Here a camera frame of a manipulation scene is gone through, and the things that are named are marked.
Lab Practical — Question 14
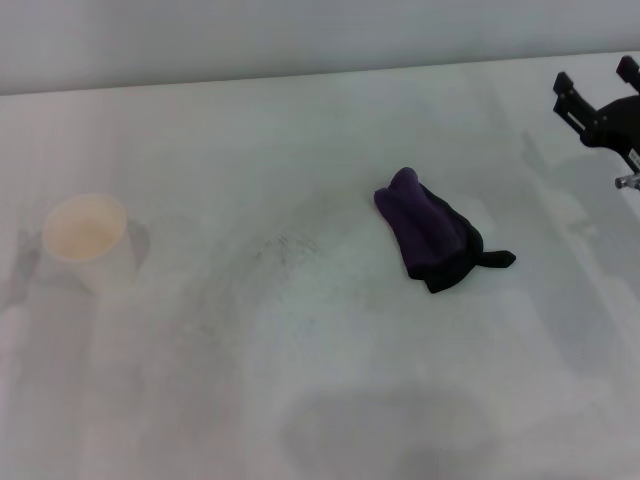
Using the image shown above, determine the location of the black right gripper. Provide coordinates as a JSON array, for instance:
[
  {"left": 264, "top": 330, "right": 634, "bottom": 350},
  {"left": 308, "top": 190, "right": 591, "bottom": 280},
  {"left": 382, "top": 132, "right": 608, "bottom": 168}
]
[{"left": 551, "top": 54, "right": 640, "bottom": 172}]

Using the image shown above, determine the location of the white paper cup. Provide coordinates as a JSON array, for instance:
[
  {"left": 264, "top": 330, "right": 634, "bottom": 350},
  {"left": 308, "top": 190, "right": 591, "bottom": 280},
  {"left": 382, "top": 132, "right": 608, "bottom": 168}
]
[{"left": 41, "top": 193, "right": 137, "bottom": 297}]

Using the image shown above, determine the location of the purple and black rag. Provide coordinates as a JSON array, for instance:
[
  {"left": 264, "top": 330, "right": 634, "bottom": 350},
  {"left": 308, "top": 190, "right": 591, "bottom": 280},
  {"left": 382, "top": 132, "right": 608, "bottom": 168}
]
[{"left": 373, "top": 166, "right": 518, "bottom": 295}]

